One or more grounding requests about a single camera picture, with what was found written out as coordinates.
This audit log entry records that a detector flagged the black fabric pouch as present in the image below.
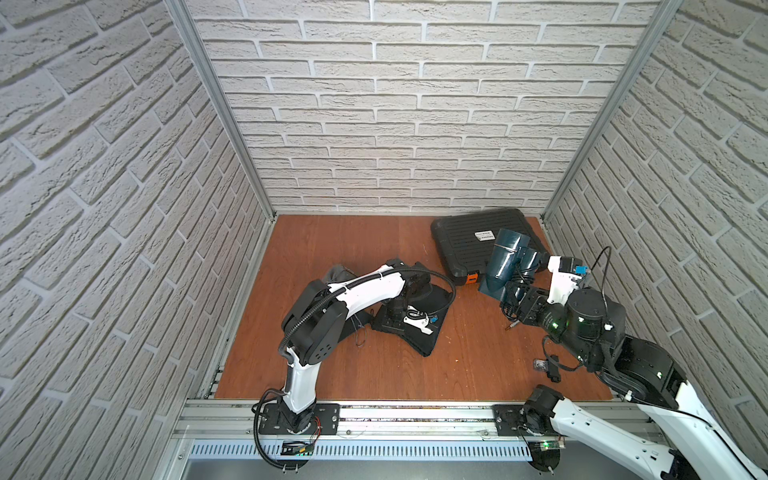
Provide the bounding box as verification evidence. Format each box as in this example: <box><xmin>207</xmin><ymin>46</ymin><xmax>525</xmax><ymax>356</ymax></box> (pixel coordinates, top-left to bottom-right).
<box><xmin>372</xmin><ymin>285</ymin><xmax>451</xmax><ymax>357</ymax></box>

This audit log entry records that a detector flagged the black printed drawstring pouch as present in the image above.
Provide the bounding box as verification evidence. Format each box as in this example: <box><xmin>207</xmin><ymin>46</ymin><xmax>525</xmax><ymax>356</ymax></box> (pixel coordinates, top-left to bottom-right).
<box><xmin>321</xmin><ymin>264</ymin><xmax>358</xmax><ymax>285</ymax></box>

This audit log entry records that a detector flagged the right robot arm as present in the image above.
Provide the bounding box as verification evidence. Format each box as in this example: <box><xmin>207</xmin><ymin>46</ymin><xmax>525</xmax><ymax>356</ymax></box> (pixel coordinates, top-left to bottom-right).
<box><xmin>500</xmin><ymin>283</ymin><xmax>767</xmax><ymax>479</ymax></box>

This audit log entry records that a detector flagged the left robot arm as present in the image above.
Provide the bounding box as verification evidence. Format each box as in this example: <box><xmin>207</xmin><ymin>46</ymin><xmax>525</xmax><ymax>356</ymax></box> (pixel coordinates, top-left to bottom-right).
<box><xmin>275</xmin><ymin>259</ymin><xmax>457</xmax><ymax>434</ymax></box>

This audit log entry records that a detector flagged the small black adapter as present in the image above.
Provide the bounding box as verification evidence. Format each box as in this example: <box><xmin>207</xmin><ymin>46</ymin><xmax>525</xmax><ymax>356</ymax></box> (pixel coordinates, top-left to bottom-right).
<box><xmin>533</xmin><ymin>359</ymin><xmax>562</xmax><ymax>383</ymax></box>

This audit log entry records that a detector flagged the black plastic tool case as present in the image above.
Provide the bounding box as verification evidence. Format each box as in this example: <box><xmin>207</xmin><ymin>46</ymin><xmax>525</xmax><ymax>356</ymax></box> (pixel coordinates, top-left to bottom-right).
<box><xmin>430</xmin><ymin>208</ymin><xmax>548</xmax><ymax>286</ymax></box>

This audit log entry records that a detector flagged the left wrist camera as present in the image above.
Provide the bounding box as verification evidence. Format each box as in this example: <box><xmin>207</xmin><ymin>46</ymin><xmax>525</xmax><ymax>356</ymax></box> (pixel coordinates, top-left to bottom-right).
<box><xmin>403</xmin><ymin>312</ymin><xmax>434</xmax><ymax>335</ymax></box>

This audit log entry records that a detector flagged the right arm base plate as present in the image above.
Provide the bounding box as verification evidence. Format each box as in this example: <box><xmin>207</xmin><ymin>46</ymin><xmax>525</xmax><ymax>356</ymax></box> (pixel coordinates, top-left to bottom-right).
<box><xmin>491</xmin><ymin>404</ymin><xmax>560</xmax><ymax>437</ymax></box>

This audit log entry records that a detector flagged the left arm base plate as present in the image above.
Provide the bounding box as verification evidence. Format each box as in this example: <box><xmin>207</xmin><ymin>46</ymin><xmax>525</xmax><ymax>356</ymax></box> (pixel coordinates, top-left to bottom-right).
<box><xmin>258</xmin><ymin>402</ymin><xmax>341</xmax><ymax>435</ymax></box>

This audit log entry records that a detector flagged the aluminium rail frame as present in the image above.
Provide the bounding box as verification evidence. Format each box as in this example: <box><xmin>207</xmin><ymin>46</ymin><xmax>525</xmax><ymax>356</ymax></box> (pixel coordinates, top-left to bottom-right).
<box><xmin>167</xmin><ymin>398</ymin><xmax>667</xmax><ymax>463</ymax></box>

